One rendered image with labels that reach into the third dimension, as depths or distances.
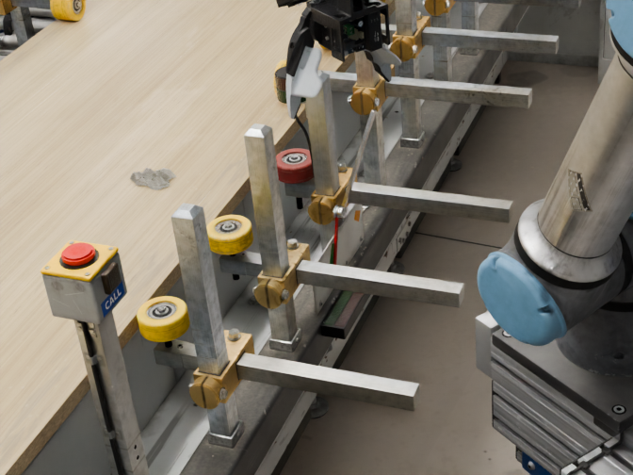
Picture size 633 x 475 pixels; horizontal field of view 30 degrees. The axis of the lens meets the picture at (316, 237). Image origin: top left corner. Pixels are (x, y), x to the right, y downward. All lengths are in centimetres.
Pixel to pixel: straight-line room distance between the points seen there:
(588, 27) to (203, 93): 231
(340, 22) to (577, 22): 323
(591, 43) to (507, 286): 335
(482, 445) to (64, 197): 122
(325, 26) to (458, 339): 188
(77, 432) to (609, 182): 104
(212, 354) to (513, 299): 63
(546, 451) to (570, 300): 41
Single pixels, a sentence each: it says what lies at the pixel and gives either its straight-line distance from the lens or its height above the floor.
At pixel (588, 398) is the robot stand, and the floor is 104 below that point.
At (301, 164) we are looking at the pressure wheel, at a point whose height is 91.
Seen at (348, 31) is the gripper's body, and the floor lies 143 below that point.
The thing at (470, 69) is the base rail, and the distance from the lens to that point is 301.
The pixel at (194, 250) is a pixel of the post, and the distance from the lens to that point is 169.
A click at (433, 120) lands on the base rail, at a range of 278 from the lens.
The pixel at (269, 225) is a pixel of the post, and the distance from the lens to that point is 194.
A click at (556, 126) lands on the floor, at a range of 423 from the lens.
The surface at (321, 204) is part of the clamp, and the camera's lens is 216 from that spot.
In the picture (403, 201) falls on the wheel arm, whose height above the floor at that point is 85.
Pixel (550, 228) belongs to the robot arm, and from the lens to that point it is 125.
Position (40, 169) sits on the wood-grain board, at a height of 90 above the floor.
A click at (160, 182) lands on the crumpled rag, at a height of 91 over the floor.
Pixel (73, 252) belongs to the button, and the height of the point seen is 123.
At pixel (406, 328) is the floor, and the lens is 326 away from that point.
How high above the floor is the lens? 199
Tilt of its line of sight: 33 degrees down
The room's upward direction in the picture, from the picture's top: 6 degrees counter-clockwise
